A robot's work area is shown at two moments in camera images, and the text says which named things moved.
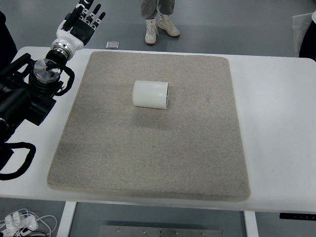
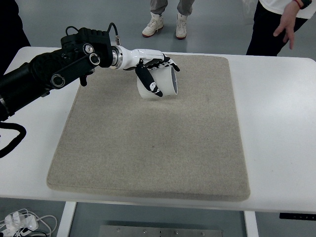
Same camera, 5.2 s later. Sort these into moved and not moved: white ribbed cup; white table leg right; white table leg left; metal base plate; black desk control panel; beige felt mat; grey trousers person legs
Moved: white ribbed cup; grey trousers person legs
Not moved: beige felt mat; metal base plate; white table leg left; white table leg right; black desk control panel
